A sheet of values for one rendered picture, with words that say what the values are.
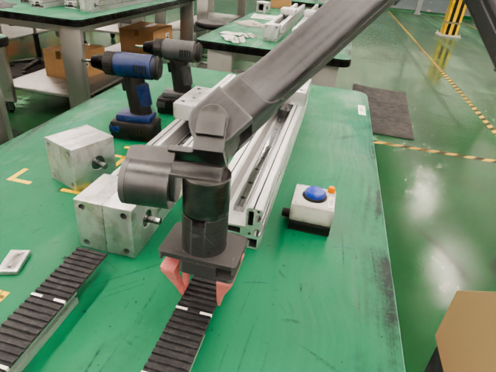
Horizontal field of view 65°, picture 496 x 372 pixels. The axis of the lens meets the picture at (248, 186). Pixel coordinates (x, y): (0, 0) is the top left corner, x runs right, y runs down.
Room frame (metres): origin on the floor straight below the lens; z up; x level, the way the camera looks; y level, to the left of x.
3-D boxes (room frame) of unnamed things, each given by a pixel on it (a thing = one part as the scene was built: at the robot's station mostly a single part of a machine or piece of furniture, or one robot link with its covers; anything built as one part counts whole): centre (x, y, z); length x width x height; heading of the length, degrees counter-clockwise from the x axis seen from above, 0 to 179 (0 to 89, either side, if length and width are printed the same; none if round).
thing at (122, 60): (0.97, 0.34, 0.89); 0.20 x 0.08 x 0.22; 88
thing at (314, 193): (0.64, -0.13, 0.84); 0.04 x 0.04 x 0.02
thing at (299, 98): (1.19, -0.10, 0.87); 0.16 x 0.11 x 0.07; 169
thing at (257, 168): (0.94, -0.05, 0.82); 0.80 x 0.10 x 0.09; 169
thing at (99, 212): (0.54, 0.20, 0.83); 0.12 x 0.09 x 0.10; 79
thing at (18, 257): (0.45, 0.35, 0.78); 0.05 x 0.03 x 0.01; 7
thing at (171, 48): (1.18, 0.27, 0.89); 0.20 x 0.08 x 0.22; 88
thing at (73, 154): (0.73, 0.35, 0.83); 0.11 x 0.10 x 0.10; 58
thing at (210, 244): (0.39, 0.05, 0.92); 0.10 x 0.07 x 0.07; 79
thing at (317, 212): (0.64, -0.12, 0.81); 0.10 x 0.08 x 0.06; 79
